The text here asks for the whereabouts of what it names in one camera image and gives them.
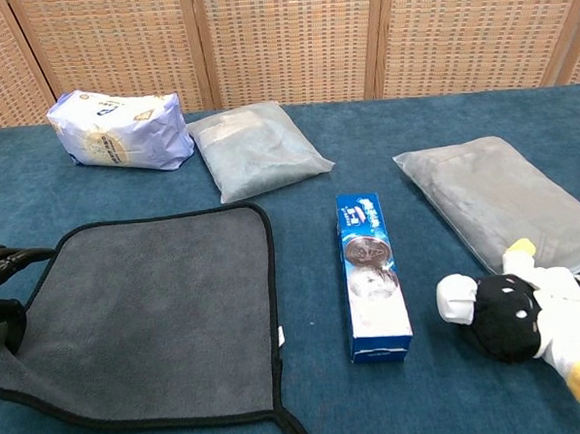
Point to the wooden rattan folding screen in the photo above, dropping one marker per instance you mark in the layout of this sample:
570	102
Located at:
286	42

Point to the black and white plush toy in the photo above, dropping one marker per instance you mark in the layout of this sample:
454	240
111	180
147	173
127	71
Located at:
504	313

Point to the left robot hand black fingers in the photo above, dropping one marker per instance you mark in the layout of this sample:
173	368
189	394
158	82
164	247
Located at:
10	261

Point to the teal carpet table cover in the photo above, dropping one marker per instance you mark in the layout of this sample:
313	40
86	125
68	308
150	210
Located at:
330	419

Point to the grey and green microfiber cloth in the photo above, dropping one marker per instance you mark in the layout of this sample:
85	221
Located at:
154	321

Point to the frosted bag with grey towel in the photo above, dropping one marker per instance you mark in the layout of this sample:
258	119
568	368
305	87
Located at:
488	197

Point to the white purple tissue pack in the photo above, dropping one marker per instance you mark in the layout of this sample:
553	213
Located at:
120	133

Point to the frosted bag with blue-grey towel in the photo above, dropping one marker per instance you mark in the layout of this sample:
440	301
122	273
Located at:
257	150

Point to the blue cookie box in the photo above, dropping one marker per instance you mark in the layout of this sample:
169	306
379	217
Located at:
371	281

